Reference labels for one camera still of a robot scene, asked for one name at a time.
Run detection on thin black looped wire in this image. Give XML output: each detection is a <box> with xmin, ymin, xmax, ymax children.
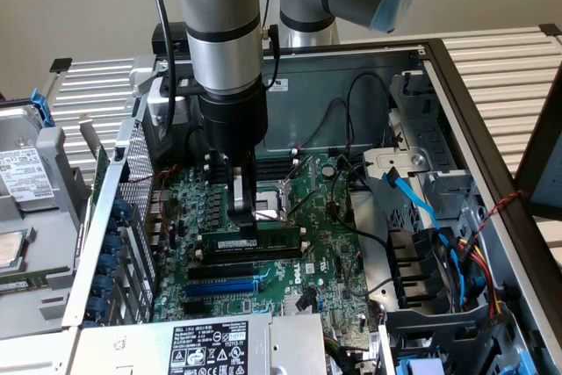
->
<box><xmin>301</xmin><ymin>97</ymin><xmax>351</xmax><ymax>151</ymax></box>
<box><xmin>344</xmin><ymin>71</ymin><xmax>393</xmax><ymax>156</ymax></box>

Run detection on silver chipset heatsink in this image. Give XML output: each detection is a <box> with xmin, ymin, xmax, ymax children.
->
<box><xmin>283</xmin><ymin>292</ymin><xmax>321</xmax><ymax>317</ymax></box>

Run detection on thick black camera cable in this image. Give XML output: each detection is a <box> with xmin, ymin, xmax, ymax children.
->
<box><xmin>143</xmin><ymin>0</ymin><xmax>179</xmax><ymax>134</ymax></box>

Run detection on white case sticker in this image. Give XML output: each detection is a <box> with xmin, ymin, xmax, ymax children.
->
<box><xmin>267</xmin><ymin>76</ymin><xmax>292</xmax><ymax>94</ymax></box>

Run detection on blue plastic disk carrier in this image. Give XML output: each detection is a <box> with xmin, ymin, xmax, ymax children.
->
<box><xmin>30</xmin><ymin>88</ymin><xmax>57</xmax><ymax>126</ymax></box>

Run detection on silver power supply unit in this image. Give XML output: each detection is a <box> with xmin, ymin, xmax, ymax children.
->
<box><xmin>72</xmin><ymin>312</ymin><xmax>328</xmax><ymax>375</ymax></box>

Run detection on thin cable with gold connector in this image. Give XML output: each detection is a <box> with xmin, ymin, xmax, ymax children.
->
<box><xmin>261</xmin><ymin>0</ymin><xmax>283</xmax><ymax>89</ymax></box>

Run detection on dark grey plastic duct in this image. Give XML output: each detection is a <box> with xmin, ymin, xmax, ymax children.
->
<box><xmin>379</xmin><ymin>299</ymin><xmax>528</xmax><ymax>375</ymax></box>

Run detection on metal disk bay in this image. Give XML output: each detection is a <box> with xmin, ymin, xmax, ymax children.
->
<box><xmin>362</xmin><ymin>69</ymin><xmax>482</xmax><ymax>218</ymax></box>

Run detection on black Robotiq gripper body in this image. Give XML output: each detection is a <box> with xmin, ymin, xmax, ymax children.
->
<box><xmin>197</xmin><ymin>80</ymin><xmax>270</xmax><ymax>152</ymax></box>

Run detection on black box device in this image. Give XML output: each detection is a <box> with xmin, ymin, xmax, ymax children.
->
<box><xmin>151</xmin><ymin>22</ymin><xmax>192</xmax><ymax>58</ymax></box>

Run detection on long black expansion slot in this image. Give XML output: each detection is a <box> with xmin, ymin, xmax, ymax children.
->
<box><xmin>187</xmin><ymin>262</ymin><xmax>256</xmax><ymax>282</ymax></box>

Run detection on long blue expansion slot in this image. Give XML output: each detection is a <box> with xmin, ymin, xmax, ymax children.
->
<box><xmin>184</xmin><ymin>278</ymin><xmax>259</xmax><ymax>299</ymax></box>

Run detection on silver CPU chip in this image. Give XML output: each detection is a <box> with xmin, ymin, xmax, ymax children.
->
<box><xmin>0</xmin><ymin>227</ymin><xmax>37</xmax><ymax>271</ymax></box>

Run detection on black plastic fan shroud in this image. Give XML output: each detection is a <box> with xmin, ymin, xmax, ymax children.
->
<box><xmin>385</xmin><ymin>225</ymin><xmax>444</xmax><ymax>310</ymax></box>

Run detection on blue plastic latch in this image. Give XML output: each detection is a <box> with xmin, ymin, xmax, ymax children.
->
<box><xmin>397</xmin><ymin>357</ymin><xmax>445</xmax><ymax>375</ymax></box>

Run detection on black fan cable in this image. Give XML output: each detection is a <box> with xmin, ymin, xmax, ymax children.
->
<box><xmin>329</xmin><ymin>153</ymin><xmax>392</xmax><ymax>245</ymax></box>

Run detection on metal CPU socket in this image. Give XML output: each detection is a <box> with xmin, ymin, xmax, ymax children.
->
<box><xmin>256</xmin><ymin>181</ymin><xmax>294</xmax><ymax>223</ymax></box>

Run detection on silver hard disk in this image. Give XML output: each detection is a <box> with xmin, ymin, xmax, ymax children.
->
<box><xmin>0</xmin><ymin>102</ymin><xmax>61</xmax><ymax>209</ymax></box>

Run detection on red black twisted wire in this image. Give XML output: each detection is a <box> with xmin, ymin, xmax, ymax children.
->
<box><xmin>480</xmin><ymin>189</ymin><xmax>528</xmax><ymax>235</ymax></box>
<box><xmin>125</xmin><ymin>162</ymin><xmax>182</xmax><ymax>186</ymax></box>

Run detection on black RAM slot white latches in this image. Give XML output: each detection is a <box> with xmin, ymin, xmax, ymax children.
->
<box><xmin>202</xmin><ymin>159</ymin><xmax>301</xmax><ymax>181</ymax></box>
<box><xmin>196</xmin><ymin>226</ymin><xmax>307</xmax><ymax>245</ymax></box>
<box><xmin>196</xmin><ymin>246</ymin><xmax>308</xmax><ymax>264</ymax></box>
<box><xmin>202</xmin><ymin>148</ymin><xmax>300</xmax><ymax>169</ymax></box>

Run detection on yellow red power wire bundle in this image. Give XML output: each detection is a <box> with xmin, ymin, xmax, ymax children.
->
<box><xmin>454</xmin><ymin>234</ymin><xmax>504</xmax><ymax>321</ymax></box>

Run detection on thick black looped cable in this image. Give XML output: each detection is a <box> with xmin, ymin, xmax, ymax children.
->
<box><xmin>185</xmin><ymin>123</ymin><xmax>206</xmax><ymax>162</ymax></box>

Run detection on grey hard drive assembly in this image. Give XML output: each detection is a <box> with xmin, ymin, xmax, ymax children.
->
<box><xmin>0</xmin><ymin>122</ymin><xmax>91</xmax><ymax>336</ymax></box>

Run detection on green graphics card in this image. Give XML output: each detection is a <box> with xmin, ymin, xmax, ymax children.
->
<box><xmin>77</xmin><ymin>111</ymin><xmax>113</xmax><ymax>222</ymax></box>

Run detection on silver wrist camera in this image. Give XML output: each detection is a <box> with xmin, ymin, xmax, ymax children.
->
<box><xmin>147</xmin><ymin>77</ymin><xmax>203</xmax><ymax>126</ymax></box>

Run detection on green RAM stick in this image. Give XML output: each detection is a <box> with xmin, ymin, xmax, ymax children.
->
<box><xmin>200</xmin><ymin>225</ymin><xmax>305</xmax><ymax>256</ymax></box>
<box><xmin>0</xmin><ymin>275</ymin><xmax>49</xmax><ymax>293</ymax></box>

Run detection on grey metal PC case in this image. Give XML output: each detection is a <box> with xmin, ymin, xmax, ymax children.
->
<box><xmin>61</xmin><ymin>39</ymin><xmax>562</xmax><ymax>375</ymax></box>

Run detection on blue SATA wire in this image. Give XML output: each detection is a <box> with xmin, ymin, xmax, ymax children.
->
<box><xmin>381</xmin><ymin>167</ymin><xmax>466</xmax><ymax>306</ymax></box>

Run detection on green Dell motherboard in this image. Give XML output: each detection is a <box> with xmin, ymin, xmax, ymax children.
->
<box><xmin>151</xmin><ymin>153</ymin><xmax>381</xmax><ymax>352</ymax></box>

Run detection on metal socket locking lever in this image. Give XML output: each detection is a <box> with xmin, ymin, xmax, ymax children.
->
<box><xmin>257</xmin><ymin>191</ymin><xmax>321</xmax><ymax>222</ymax></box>

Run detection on metal socket cover frame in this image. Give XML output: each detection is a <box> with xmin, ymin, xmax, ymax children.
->
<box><xmin>285</xmin><ymin>154</ymin><xmax>318</xmax><ymax>190</ymax></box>

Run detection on black framed panel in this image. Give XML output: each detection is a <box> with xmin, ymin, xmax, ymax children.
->
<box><xmin>513</xmin><ymin>78</ymin><xmax>562</xmax><ymax>220</ymax></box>

